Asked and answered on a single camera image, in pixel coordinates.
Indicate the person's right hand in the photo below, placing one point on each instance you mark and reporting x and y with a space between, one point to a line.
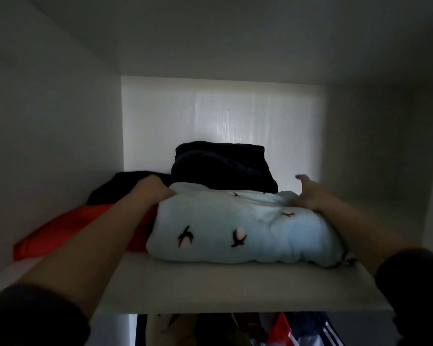
311 196

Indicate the person's left hand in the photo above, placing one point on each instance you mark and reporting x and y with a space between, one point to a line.
152 191

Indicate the person's right thumb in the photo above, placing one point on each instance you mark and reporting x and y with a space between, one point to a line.
303 182

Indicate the light blue blanket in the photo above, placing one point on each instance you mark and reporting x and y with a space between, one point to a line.
243 228

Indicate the person's right forearm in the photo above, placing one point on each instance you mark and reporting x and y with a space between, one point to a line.
364 237

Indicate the person's left forearm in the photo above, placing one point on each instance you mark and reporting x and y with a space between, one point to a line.
84 256

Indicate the dark navy folded garment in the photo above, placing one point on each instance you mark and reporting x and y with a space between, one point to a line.
222 165

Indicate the white wardrobe shelf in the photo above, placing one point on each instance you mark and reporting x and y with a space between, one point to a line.
238 284

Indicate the hanging navy striped garment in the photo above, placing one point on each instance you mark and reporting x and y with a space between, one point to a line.
319 329

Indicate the hanging red white garment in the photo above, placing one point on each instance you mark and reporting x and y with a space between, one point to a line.
281 331

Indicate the black folded garment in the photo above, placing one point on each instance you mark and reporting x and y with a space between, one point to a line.
121 186

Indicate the hanging beige garment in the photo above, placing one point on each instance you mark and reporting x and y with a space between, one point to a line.
171 329

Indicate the red folded garment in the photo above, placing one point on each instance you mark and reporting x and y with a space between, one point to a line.
75 230

